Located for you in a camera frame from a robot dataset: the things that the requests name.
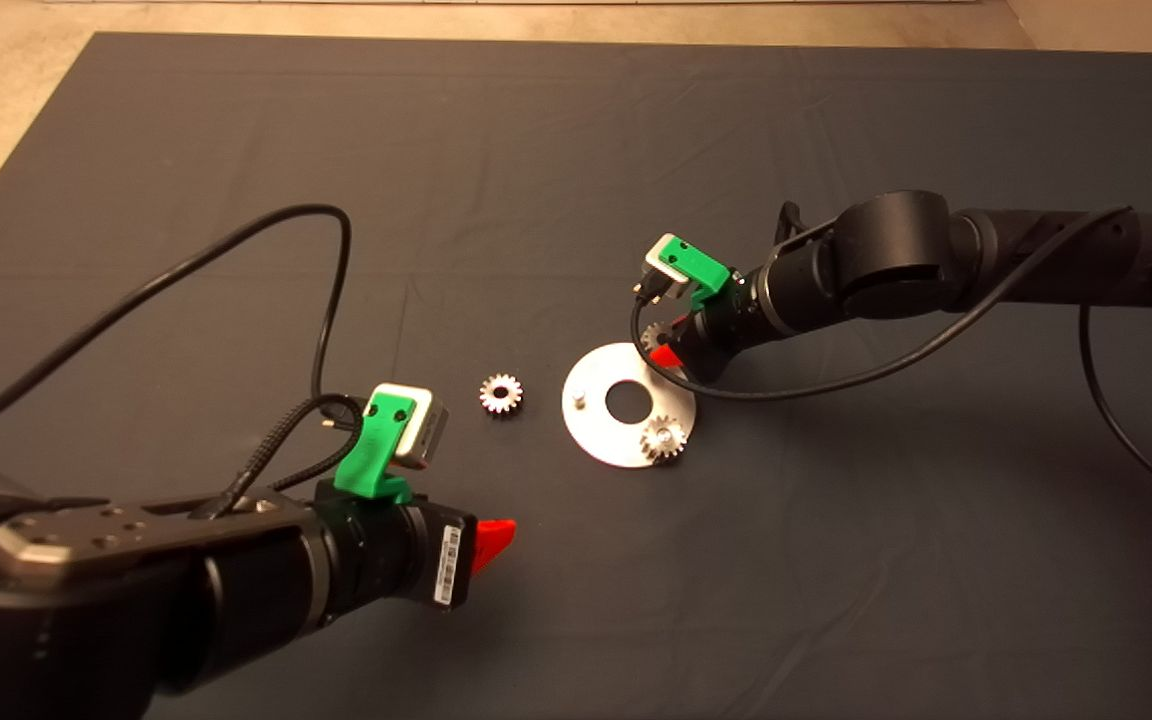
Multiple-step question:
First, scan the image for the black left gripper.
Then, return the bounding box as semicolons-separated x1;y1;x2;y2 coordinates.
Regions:
313;480;518;621

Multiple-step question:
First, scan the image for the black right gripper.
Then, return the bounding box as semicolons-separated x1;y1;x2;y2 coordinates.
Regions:
650;265;767;383

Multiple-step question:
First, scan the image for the round metal carrier plate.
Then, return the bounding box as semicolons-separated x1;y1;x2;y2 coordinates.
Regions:
561;342;698;469

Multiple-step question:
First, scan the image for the dark grey table cloth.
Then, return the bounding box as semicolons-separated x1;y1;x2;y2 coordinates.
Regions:
0;33;1152;720

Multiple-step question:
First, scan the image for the silver right camera box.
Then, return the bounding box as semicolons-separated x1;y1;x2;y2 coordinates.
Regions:
642;235;692;300

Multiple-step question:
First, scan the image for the silver camera box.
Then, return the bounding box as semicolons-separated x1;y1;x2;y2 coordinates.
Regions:
368;383;451;471
642;235;692;300

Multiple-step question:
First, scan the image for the green right camera mount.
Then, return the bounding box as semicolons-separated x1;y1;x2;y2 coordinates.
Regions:
658;234;735;311

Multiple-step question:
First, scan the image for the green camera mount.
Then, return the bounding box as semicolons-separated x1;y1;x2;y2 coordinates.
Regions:
658;234;735;311
333;392;419;504

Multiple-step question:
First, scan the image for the smooth black right camera cable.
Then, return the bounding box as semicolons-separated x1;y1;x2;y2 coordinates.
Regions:
630;205;1132;404

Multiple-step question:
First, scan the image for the silver left camera box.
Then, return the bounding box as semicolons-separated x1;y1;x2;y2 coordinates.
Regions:
368;383;451;471

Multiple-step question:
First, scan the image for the green left camera mount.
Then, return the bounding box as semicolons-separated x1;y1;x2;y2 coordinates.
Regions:
333;392;419;504

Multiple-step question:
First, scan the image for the braided black left arm cable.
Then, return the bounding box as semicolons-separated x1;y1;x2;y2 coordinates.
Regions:
191;395;367;521

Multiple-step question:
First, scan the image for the thin black hanging cable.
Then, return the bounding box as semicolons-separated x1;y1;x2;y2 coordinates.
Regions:
1078;305;1152;519

